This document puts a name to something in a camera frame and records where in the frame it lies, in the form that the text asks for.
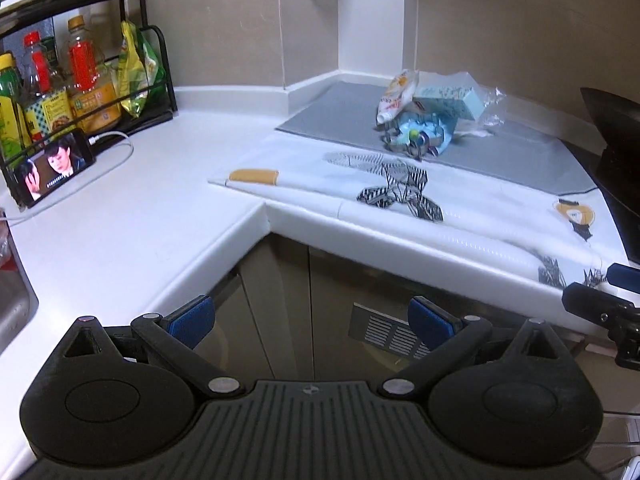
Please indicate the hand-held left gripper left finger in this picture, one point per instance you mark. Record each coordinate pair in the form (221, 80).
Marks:
(192, 317)

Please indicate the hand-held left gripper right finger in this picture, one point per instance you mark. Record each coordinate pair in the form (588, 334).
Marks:
(430, 322)

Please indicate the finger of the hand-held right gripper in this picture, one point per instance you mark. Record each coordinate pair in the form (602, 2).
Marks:
(625, 276)
(590, 299)

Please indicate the clear plastic bag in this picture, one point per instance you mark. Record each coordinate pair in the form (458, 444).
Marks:
(492, 105)

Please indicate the cabinet vent grille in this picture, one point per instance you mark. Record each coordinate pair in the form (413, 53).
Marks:
(385, 332)

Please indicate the black stove top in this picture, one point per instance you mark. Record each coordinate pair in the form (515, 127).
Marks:
(595, 175)

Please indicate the white printed table cover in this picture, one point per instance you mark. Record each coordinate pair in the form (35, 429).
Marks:
(480, 210)

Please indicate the black wok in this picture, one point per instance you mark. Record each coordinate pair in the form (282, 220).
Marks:
(617, 120)

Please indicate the steel sink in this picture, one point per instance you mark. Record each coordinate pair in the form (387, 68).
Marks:
(15, 305)

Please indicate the silver metal piece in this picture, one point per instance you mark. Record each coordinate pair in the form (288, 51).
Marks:
(400, 141)

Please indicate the black metal rack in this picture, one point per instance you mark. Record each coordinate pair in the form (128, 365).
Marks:
(150, 121)

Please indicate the black smartphone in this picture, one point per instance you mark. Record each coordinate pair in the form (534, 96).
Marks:
(52, 167)

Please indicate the light blue carton box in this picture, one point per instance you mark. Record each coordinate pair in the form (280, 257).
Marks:
(450, 97)

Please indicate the orange and white snack packet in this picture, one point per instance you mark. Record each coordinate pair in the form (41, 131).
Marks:
(397, 95)

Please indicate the grey mat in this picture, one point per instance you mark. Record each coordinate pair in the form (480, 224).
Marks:
(330, 115)

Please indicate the oil bottle with red label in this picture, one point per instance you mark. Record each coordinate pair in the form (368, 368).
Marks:
(92, 95)

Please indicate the yellow-green snack bag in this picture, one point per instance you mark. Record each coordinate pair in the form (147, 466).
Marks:
(132, 75)

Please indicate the red-capped sauce bottle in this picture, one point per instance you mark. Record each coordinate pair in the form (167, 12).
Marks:
(42, 105)

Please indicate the green and yellow bottle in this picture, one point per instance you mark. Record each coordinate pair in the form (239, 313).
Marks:
(10, 115)

